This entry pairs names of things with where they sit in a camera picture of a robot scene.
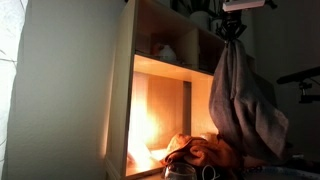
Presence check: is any clear glass jar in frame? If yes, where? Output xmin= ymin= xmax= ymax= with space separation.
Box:
xmin=163 ymin=162 xmax=198 ymax=180

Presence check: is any orange towel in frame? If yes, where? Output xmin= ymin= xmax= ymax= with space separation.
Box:
xmin=160 ymin=133 xmax=268 ymax=172

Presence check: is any grey towel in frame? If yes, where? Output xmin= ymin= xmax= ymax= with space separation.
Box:
xmin=208 ymin=39 xmax=290 ymax=166

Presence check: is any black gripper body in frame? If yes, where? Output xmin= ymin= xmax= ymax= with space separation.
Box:
xmin=222 ymin=10 xmax=243 ymax=26

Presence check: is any wooden shelf unit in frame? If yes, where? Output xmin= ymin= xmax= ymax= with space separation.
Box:
xmin=104 ymin=0 xmax=278 ymax=180

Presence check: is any white figurine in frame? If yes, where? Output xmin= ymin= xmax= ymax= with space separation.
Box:
xmin=156 ymin=43 xmax=178 ymax=63

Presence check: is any thin white cable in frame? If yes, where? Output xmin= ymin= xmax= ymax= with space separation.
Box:
xmin=201 ymin=164 xmax=221 ymax=180

